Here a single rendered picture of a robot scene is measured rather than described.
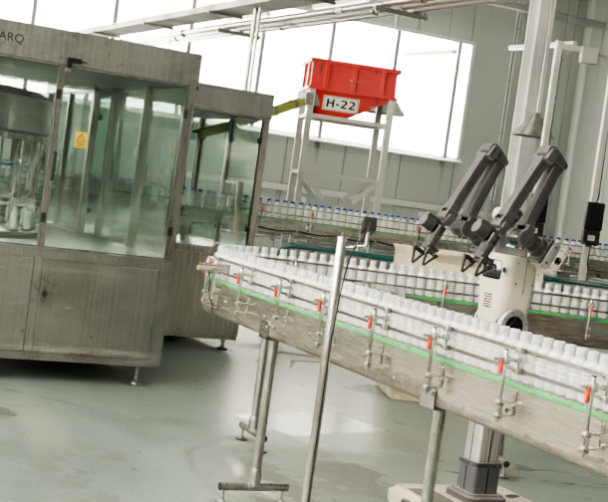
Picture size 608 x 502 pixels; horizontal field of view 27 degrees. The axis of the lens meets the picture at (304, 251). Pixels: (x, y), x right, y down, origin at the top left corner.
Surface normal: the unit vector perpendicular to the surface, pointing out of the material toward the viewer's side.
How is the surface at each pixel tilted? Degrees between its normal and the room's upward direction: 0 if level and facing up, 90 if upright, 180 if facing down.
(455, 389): 90
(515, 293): 101
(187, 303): 90
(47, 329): 90
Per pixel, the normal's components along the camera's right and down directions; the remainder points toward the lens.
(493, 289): -0.90, -0.10
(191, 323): 0.43, 0.11
